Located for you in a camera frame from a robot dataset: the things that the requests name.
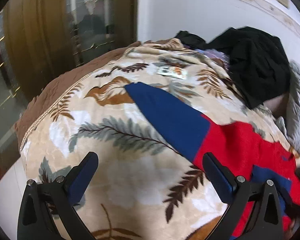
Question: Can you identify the red and blue sweater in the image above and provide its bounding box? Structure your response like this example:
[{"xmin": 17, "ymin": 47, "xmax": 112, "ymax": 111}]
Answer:
[{"xmin": 125, "ymin": 82, "xmax": 300, "ymax": 239}]

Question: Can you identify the brown bed sheet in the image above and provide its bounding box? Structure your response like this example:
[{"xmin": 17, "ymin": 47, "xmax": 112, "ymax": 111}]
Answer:
[{"xmin": 14, "ymin": 41, "xmax": 141, "ymax": 151}]

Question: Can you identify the grey quilted pillow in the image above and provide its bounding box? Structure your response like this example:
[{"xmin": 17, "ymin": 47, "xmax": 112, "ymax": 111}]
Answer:
[{"xmin": 286, "ymin": 61, "xmax": 300, "ymax": 153}]

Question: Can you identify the beige leaf-pattern blanket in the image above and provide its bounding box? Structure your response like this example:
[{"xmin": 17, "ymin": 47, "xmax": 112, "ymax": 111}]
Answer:
[{"xmin": 19, "ymin": 38, "xmax": 300, "ymax": 240}]

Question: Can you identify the large black garment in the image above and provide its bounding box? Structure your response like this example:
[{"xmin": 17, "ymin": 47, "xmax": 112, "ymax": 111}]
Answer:
[{"xmin": 206, "ymin": 26, "xmax": 292, "ymax": 110}]

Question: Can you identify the brown wooden glass door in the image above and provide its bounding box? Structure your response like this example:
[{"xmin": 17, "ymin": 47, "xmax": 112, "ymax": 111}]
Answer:
[{"xmin": 0, "ymin": 0, "xmax": 137, "ymax": 170}]

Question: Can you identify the small printed card packet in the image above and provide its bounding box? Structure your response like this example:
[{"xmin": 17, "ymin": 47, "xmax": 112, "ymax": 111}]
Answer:
[{"xmin": 157, "ymin": 67, "xmax": 187, "ymax": 80}]

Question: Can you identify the purple cloth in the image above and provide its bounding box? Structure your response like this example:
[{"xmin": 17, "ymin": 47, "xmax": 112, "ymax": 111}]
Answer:
[{"xmin": 202, "ymin": 49, "xmax": 230, "ymax": 69}]

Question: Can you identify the small black garment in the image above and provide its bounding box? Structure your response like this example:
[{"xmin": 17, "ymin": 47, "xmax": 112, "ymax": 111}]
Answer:
[{"xmin": 175, "ymin": 30, "xmax": 206, "ymax": 50}]

